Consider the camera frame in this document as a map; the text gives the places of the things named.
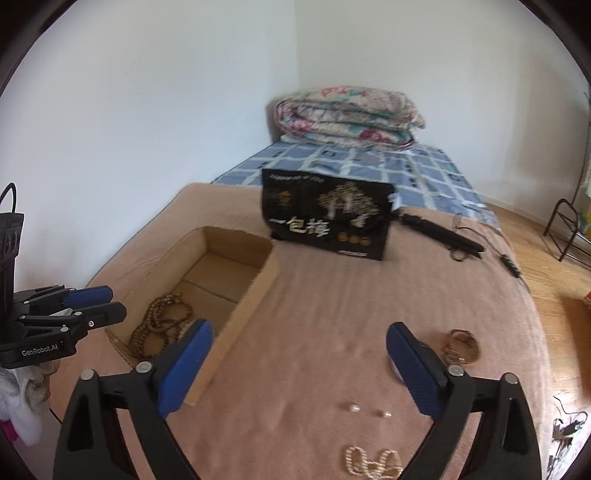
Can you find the pearl earring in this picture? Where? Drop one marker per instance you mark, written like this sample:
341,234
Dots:
384,414
353,408

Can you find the cardboard box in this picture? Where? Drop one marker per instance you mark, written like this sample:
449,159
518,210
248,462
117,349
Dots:
231,249

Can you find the white pillow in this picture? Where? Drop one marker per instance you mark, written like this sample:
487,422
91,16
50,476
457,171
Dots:
291,138

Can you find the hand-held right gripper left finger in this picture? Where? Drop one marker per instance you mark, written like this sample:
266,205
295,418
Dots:
184,369

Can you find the black snack bag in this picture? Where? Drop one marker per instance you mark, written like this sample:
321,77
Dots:
300,203

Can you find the pink blanket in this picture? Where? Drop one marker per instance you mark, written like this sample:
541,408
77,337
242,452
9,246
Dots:
323,323

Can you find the black hair straightener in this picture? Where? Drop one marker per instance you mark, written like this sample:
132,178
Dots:
443,235

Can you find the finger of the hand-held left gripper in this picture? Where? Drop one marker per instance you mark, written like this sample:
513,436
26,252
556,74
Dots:
90,295
104,314

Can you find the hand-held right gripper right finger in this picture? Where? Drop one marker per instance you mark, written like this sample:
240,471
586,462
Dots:
415,369

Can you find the black metal clothes rack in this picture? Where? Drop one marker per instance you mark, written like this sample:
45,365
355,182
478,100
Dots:
561,217

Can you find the white cloth with black print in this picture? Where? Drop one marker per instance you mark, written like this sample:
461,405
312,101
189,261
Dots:
570,429

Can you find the folded floral quilt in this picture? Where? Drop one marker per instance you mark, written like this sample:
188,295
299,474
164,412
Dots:
346,110

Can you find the blue plaid bedsheet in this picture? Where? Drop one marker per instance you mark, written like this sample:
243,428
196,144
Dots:
415,170

